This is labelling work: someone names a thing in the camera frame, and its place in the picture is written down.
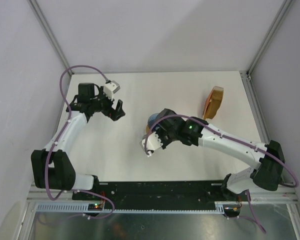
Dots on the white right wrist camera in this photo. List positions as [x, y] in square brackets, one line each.
[151, 143]

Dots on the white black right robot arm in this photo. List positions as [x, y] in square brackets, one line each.
[265, 161]

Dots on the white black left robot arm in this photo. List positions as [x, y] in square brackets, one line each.
[51, 166]

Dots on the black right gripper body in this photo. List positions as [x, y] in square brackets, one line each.
[167, 136]

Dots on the aluminium frame post left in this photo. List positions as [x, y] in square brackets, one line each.
[47, 30]

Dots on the aluminium frame post right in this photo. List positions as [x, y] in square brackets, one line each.
[270, 34]

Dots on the aluminium frame post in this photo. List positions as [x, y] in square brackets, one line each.
[270, 34]
[47, 30]

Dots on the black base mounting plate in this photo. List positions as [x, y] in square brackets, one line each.
[167, 193]

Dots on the round wooden dripper holder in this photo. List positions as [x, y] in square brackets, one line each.
[147, 130]

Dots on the grey slotted cable duct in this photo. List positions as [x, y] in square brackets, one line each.
[71, 207]

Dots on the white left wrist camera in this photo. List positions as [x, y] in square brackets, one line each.
[110, 88]

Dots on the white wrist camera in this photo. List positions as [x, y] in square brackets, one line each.
[110, 88]
[151, 143]

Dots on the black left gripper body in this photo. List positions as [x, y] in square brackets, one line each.
[103, 104]

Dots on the orange coffee filter box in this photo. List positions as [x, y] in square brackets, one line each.
[213, 102]

